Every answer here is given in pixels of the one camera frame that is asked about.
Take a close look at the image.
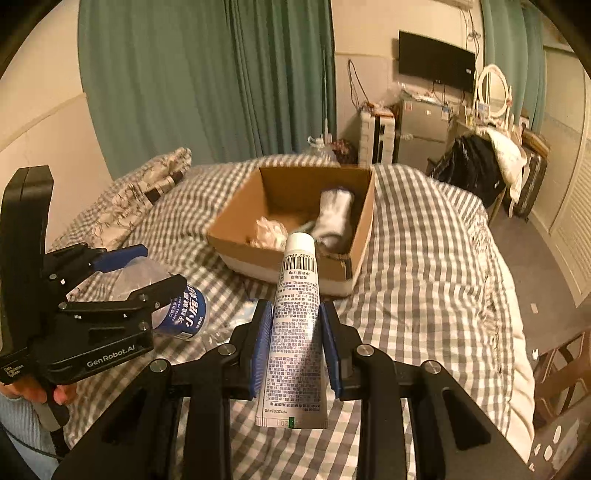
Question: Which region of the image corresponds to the grey checked bed quilt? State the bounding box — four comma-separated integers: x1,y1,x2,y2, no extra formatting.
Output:
51,155,534,479

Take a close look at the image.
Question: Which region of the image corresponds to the chair with clothes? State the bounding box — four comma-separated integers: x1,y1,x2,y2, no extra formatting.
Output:
427,127,528,224

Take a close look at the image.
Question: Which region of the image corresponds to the person's left hand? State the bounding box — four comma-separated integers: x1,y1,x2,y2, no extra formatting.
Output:
0,375,77,405

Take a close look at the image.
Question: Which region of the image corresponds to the floral white pillow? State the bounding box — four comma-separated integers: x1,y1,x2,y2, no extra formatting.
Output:
85,147,192,251

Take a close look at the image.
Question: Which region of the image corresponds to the large clear water jug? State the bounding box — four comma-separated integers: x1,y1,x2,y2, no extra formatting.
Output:
304,136,337,161

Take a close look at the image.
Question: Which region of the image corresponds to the white sock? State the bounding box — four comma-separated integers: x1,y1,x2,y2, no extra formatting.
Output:
311,188,355,254

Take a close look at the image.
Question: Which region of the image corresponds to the brown cardboard box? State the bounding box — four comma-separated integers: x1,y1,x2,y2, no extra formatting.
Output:
206,166,375,297

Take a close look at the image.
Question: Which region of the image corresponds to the white suitcase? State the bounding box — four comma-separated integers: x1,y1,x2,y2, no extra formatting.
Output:
358,108,396,168

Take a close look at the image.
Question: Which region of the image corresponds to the silver mini fridge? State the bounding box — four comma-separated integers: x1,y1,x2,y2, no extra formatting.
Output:
394,98,449,173

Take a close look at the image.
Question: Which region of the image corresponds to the cream lace cloth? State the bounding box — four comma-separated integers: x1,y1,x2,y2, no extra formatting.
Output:
247,217,288,251

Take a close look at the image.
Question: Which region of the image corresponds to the clear plastic water bottle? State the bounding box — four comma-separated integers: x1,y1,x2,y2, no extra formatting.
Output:
110,256,212,342

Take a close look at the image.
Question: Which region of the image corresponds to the white oval vanity mirror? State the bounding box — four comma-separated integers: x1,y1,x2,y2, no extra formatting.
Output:
474,64,513,129

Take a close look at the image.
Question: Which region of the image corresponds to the white printed tube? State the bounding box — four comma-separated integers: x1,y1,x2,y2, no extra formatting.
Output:
256,232,328,429

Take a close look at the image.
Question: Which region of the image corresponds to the green curtain right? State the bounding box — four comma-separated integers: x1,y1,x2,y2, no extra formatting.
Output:
481,0,546,133

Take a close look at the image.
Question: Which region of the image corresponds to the green curtain left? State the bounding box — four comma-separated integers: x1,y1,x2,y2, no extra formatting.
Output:
78,1,337,178

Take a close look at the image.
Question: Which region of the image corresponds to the black wall television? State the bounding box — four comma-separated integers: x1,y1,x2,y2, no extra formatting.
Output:
398,31,476,94

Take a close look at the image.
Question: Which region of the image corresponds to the white louvred wardrobe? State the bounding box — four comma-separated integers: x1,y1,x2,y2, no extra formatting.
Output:
533,46,590,306

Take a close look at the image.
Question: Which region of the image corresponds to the green curtain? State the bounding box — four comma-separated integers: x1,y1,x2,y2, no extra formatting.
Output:
481,0,546,133
78,1,337,178

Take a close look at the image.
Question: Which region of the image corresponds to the wooden stool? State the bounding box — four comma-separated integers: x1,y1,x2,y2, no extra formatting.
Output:
534,329,590,429

